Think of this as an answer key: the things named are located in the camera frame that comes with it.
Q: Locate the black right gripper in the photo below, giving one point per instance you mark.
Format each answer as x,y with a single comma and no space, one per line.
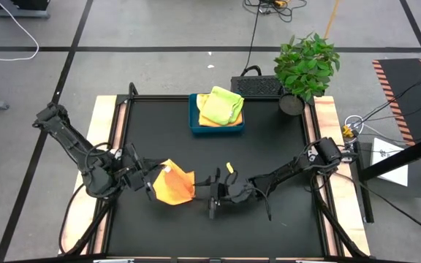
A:
228,191

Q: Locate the small yellow tag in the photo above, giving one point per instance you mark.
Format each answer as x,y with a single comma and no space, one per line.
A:
230,167

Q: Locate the grey furniture foot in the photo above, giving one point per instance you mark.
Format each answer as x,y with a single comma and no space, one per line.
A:
17,14

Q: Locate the black camera stand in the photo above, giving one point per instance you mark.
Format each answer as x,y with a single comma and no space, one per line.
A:
408,155

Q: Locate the black mesh computer case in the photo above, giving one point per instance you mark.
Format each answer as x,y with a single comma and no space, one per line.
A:
254,87

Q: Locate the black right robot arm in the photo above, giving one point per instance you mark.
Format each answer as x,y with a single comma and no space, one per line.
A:
298,164

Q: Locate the orange microfiber towel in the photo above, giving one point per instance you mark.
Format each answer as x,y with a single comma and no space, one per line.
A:
174,184
214,123

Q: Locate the black plant pot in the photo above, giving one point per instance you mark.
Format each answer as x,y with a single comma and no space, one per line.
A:
291,106

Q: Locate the wooden table side panel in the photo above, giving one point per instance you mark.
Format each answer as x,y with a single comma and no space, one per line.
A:
325,117
102,117

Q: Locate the yellow connector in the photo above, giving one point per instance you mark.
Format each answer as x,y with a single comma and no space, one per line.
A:
347,131

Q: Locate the yellow microfiber towel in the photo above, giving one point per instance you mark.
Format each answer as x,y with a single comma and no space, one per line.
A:
201,100

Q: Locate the black hazard-striped mat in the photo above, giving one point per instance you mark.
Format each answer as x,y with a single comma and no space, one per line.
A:
404,84

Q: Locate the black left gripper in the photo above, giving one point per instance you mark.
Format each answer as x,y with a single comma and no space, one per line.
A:
137,171

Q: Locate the teal plastic bin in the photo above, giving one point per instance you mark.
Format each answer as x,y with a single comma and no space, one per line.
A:
193,122

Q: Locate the green microfiber towel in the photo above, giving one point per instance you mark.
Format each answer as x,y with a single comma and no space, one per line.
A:
221,106

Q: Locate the green leafy plant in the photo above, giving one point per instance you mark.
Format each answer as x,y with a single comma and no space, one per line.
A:
305,65

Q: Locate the black table frame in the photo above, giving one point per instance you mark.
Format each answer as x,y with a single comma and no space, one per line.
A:
159,97

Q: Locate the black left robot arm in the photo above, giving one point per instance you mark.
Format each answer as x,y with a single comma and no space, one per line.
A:
82,157

